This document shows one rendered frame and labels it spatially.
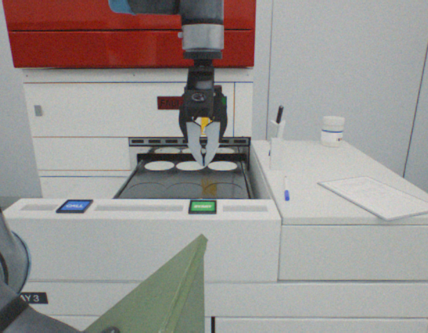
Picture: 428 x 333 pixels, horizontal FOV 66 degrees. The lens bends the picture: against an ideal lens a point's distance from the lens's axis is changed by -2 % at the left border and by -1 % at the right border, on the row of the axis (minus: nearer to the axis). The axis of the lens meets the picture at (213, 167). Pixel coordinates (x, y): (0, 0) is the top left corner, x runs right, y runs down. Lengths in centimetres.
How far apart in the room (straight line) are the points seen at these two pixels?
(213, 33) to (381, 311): 65
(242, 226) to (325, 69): 227
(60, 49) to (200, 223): 82
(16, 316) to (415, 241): 66
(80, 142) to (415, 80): 255
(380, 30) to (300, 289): 245
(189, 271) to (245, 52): 89
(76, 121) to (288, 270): 92
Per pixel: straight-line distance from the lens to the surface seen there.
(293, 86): 274
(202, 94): 54
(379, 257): 74
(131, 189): 96
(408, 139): 317
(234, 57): 114
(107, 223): 67
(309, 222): 66
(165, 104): 121
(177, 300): 32
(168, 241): 66
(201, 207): 67
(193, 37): 60
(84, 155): 133
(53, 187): 143
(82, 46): 122
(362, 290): 78
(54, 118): 134
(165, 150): 123
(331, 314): 79
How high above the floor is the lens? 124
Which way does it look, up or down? 18 degrees down
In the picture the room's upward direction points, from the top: straight up
